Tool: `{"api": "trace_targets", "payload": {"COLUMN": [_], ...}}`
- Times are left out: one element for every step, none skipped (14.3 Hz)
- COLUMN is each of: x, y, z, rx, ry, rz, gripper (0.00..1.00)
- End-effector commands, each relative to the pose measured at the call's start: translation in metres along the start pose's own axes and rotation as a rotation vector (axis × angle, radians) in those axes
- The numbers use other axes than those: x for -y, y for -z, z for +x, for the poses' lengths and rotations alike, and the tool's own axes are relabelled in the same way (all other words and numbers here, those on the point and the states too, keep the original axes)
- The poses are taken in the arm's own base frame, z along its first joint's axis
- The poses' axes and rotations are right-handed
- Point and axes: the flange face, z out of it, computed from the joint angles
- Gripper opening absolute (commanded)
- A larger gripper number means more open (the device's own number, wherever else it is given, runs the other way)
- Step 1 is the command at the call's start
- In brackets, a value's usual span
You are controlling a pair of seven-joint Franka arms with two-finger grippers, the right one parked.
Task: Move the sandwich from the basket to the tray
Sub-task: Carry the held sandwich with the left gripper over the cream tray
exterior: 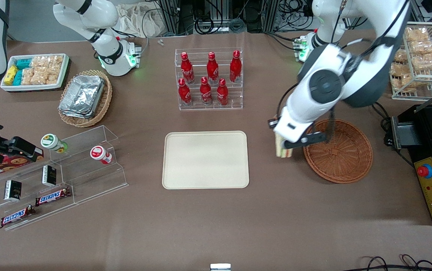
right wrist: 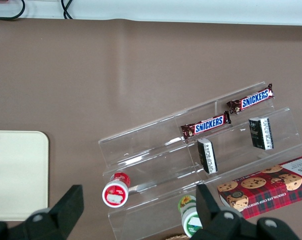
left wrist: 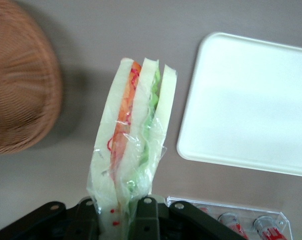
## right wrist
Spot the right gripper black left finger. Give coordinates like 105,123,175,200
0,184,85,240

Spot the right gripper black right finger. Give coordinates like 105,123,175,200
190,183,301,240

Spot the oval light wicker basket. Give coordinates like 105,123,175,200
164,234,192,240

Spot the beige plastic tray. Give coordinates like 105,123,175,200
0,130,50,222

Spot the green lid yogurt cup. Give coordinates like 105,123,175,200
177,194,204,238

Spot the red lid yogurt cup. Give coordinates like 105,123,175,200
101,171,131,208

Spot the red tartan cookie box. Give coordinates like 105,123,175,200
217,153,302,220

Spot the small black box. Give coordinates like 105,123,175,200
197,138,219,175
248,116,274,151

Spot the clear acrylic stepped display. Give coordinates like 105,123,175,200
98,81,302,240

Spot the Snickers chocolate bar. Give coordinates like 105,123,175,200
180,111,232,140
226,83,275,115

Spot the black cable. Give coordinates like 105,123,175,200
60,0,74,20
0,0,26,21

